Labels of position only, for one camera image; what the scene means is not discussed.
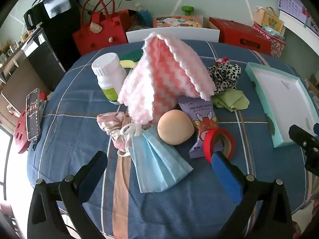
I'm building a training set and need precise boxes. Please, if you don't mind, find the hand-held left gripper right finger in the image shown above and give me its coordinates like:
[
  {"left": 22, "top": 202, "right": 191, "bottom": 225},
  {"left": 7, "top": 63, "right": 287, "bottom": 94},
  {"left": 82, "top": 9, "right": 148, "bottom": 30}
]
[{"left": 211, "top": 151, "right": 292, "bottom": 239}]

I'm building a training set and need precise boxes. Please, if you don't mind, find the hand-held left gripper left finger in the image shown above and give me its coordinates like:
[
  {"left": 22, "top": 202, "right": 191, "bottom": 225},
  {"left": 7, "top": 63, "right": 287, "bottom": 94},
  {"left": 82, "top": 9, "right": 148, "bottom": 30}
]
[{"left": 27, "top": 151, "right": 108, "bottom": 239}]

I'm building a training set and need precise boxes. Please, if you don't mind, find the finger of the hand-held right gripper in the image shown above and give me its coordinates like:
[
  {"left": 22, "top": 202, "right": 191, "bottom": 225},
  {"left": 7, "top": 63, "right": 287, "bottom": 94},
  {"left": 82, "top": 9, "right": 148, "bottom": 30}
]
[{"left": 288, "top": 124, "right": 319, "bottom": 177}]

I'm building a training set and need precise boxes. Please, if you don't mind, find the red tape roll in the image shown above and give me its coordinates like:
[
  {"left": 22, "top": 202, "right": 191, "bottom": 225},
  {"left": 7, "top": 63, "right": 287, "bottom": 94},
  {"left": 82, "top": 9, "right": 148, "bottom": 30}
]
[{"left": 203, "top": 127, "right": 235, "bottom": 162}]

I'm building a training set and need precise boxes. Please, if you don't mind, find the teal box tray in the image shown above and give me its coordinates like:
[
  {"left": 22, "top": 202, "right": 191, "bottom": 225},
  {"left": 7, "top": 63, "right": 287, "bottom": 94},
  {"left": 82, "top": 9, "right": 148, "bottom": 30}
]
[{"left": 245, "top": 62, "right": 316, "bottom": 148}]

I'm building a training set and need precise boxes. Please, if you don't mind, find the pink floral scrunchie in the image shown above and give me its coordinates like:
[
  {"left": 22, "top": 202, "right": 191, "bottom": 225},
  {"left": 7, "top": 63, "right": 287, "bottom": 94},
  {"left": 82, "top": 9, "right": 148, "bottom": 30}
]
[{"left": 97, "top": 112, "right": 132, "bottom": 152}]

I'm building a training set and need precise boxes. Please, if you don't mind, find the blue face mask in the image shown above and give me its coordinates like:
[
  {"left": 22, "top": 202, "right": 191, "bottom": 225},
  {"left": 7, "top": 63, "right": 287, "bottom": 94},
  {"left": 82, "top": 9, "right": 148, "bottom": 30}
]
[{"left": 118, "top": 123, "right": 193, "bottom": 193}]

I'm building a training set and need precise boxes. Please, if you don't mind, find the purple wipes packet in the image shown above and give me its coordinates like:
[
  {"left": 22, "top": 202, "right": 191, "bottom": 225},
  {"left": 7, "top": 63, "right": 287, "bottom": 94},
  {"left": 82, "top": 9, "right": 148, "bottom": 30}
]
[{"left": 177, "top": 95, "right": 220, "bottom": 159}]

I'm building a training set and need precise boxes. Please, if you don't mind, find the beige foam ball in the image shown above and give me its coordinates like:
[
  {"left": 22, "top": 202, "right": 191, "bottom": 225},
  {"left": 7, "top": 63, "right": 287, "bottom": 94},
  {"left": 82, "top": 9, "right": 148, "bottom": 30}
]
[{"left": 158, "top": 110, "right": 195, "bottom": 146}]

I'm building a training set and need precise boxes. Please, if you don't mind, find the light green cloth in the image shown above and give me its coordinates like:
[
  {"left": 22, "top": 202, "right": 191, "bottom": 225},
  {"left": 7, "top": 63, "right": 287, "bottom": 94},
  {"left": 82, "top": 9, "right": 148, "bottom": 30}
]
[{"left": 212, "top": 90, "right": 250, "bottom": 112}]

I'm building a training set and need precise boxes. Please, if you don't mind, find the leopard print scrunchie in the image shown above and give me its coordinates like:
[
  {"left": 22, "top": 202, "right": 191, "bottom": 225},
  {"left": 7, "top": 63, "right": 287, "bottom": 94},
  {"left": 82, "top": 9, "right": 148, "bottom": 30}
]
[{"left": 207, "top": 62, "right": 242, "bottom": 95}]

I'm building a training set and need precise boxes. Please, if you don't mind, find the pink white zigzag cloth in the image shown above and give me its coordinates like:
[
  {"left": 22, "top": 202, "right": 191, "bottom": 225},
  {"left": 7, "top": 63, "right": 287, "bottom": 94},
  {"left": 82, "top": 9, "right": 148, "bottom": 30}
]
[{"left": 118, "top": 33, "right": 216, "bottom": 125}]

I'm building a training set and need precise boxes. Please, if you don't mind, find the yellow green sponge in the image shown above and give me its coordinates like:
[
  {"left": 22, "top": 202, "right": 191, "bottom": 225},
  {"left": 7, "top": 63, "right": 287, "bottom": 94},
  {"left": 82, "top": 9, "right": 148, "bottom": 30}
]
[{"left": 119, "top": 48, "right": 144, "bottom": 70}]

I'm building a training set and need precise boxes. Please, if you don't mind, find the blue plaid tablecloth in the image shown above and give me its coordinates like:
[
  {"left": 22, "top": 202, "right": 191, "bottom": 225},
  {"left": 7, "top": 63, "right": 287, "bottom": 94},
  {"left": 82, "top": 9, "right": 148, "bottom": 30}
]
[{"left": 26, "top": 40, "right": 319, "bottom": 233}]

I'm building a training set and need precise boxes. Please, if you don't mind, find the red phone stand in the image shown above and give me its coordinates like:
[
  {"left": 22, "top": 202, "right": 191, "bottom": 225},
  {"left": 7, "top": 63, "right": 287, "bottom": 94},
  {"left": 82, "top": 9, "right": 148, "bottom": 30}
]
[{"left": 14, "top": 92, "right": 46, "bottom": 154}]

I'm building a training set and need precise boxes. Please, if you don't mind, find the smartphone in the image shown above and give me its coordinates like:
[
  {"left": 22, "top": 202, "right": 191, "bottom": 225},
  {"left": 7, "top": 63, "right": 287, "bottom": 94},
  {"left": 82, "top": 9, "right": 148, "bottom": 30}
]
[{"left": 26, "top": 88, "right": 41, "bottom": 142}]

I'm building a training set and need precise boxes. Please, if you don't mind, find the red patterned tin box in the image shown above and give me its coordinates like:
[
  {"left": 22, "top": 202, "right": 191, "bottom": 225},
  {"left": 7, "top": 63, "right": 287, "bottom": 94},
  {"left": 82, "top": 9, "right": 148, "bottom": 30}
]
[{"left": 252, "top": 24, "right": 287, "bottom": 58}]

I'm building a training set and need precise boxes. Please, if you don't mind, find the white pill bottle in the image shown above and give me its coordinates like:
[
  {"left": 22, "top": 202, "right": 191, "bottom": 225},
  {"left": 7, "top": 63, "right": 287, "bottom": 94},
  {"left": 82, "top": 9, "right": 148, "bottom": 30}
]
[{"left": 91, "top": 53, "right": 127, "bottom": 105}]

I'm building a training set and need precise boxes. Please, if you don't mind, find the white desk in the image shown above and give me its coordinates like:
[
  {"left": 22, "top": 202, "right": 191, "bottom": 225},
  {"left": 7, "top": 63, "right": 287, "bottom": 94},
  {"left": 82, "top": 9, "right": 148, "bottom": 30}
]
[{"left": 279, "top": 11, "right": 319, "bottom": 53}]

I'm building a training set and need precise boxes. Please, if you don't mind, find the light blue wipes pack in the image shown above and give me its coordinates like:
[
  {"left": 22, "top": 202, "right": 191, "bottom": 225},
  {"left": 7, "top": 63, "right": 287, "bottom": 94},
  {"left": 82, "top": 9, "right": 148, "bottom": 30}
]
[{"left": 262, "top": 25, "right": 283, "bottom": 38}]

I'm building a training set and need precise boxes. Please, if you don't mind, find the red cardboard box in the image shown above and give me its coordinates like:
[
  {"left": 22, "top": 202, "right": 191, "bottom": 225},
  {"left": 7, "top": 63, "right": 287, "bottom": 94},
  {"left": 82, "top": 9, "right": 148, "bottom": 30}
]
[{"left": 209, "top": 17, "right": 272, "bottom": 55}]

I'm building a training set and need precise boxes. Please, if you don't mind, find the dark cabinet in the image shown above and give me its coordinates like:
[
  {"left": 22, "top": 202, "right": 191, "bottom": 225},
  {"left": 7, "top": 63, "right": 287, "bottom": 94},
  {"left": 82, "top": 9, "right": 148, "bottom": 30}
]
[{"left": 0, "top": 27, "right": 66, "bottom": 130}]

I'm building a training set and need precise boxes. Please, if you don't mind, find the white chair back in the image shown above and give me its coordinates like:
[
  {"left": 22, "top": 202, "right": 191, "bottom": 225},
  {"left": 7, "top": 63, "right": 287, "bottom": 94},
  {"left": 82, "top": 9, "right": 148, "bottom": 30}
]
[{"left": 126, "top": 27, "right": 220, "bottom": 44}]

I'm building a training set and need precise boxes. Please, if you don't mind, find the red felt bag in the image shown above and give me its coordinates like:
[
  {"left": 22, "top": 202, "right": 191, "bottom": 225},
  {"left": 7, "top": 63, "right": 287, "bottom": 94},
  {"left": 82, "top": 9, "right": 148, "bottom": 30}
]
[{"left": 72, "top": 0, "right": 128, "bottom": 56}]

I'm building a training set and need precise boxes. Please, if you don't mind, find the orange toy box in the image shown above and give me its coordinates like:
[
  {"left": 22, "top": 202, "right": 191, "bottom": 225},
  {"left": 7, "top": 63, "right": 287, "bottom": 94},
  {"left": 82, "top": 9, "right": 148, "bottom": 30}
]
[{"left": 153, "top": 15, "right": 203, "bottom": 29}]

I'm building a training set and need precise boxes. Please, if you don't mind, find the black appliance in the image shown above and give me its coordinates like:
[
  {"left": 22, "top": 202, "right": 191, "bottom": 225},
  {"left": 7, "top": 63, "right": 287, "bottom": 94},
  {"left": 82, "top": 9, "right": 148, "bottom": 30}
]
[{"left": 23, "top": 0, "right": 83, "bottom": 45}]

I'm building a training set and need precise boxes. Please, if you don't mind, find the green dumbbell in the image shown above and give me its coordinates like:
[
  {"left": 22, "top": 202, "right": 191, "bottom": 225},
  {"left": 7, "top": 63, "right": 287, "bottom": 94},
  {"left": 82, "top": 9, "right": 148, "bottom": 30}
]
[{"left": 181, "top": 6, "right": 198, "bottom": 17}]

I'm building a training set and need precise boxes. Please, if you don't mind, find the yellow carton with handle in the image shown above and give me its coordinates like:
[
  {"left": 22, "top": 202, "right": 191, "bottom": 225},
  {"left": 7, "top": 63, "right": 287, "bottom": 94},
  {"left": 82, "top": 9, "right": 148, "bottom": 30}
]
[{"left": 254, "top": 6, "right": 285, "bottom": 33}]

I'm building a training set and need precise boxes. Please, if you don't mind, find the purple wall calendar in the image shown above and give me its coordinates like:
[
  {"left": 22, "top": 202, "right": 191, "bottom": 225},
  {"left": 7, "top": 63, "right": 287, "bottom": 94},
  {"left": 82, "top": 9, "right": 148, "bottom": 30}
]
[{"left": 277, "top": 0, "right": 319, "bottom": 31}]

